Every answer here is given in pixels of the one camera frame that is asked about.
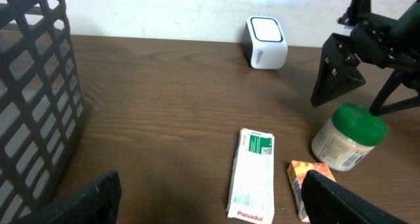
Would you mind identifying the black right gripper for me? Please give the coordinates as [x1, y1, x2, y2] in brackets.
[310, 0, 419, 116]

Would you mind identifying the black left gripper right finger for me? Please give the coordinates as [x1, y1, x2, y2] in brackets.
[301, 169, 406, 224]

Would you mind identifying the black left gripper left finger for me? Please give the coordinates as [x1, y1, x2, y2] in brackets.
[11, 171, 121, 224]

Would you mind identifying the small orange box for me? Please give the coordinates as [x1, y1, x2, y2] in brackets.
[287, 160, 336, 223]

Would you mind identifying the green lid jar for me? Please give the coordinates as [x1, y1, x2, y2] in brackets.
[311, 103, 389, 171]

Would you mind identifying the white green carton box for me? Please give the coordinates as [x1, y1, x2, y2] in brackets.
[226, 128, 274, 223]

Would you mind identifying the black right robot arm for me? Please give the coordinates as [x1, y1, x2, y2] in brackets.
[310, 0, 419, 116]

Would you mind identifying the grey plastic shopping basket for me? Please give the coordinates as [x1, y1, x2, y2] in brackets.
[1, 0, 84, 223]

